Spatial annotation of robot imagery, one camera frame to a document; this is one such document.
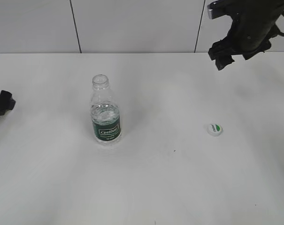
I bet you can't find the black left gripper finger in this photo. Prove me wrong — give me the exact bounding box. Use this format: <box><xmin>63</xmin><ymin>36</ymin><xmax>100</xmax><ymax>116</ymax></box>
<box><xmin>0</xmin><ymin>90</ymin><xmax>15</xmax><ymax>115</ymax></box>

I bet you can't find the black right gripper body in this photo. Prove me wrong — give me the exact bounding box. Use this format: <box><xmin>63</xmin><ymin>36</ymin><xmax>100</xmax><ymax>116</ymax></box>
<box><xmin>223</xmin><ymin>4</ymin><xmax>284</xmax><ymax>60</ymax></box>

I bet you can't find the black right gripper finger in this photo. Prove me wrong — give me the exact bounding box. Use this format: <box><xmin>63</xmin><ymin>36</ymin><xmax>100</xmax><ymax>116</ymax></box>
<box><xmin>215</xmin><ymin>54</ymin><xmax>234</xmax><ymax>70</ymax></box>
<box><xmin>208</xmin><ymin>40</ymin><xmax>232</xmax><ymax>60</ymax></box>

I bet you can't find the white green bottle cap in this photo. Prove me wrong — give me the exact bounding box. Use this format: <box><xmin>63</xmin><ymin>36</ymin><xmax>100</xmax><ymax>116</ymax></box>
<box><xmin>207</xmin><ymin>123</ymin><xmax>223</xmax><ymax>136</ymax></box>

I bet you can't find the clear cestbon water bottle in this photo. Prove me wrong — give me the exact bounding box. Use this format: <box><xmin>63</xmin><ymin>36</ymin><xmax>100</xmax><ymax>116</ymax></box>
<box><xmin>90</xmin><ymin>75</ymin><xmax>122</xmax><ymax>144</ymax></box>

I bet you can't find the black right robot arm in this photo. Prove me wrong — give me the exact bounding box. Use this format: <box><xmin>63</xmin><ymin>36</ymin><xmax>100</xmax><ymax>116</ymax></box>
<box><xmin>207</xmin><ymin>0</ymin><xmax>284</xmax><ymax>70</ymax></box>

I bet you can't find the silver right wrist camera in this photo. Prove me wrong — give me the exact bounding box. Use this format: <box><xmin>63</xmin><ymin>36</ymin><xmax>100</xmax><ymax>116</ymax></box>
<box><xmin>207</xmin><ymin>0</ymin><xmax>239</xmax><ymax>20</ymax></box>

